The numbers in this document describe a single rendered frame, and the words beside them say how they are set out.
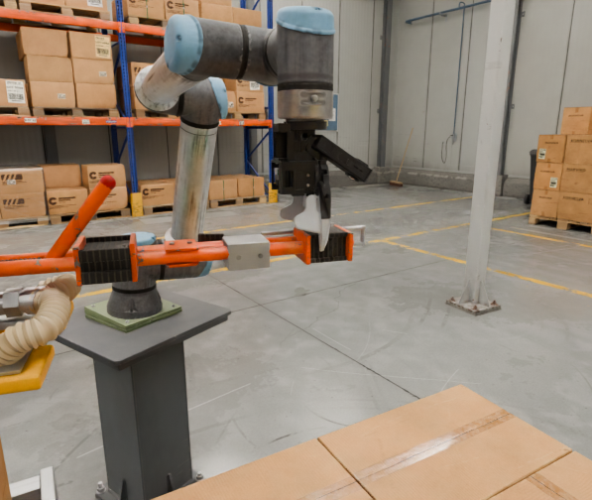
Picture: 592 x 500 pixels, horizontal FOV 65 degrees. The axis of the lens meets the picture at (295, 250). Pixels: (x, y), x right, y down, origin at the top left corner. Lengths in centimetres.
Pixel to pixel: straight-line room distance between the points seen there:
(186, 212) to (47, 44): 667
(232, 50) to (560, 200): 721
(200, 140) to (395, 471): 107
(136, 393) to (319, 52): 133
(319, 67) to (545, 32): 1054
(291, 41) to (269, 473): 103
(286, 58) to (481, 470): 112
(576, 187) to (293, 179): 709
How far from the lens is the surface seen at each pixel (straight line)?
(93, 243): 80
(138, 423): 182
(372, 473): 135
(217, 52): 83
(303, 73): 75
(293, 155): 76
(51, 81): 805
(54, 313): 71
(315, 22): 76
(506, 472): 144
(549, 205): 789
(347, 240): 79
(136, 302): 169
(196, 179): 150
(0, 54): 932
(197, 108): 139
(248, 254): 75
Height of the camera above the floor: 141
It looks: 15 degrees down
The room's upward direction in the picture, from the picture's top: straight up
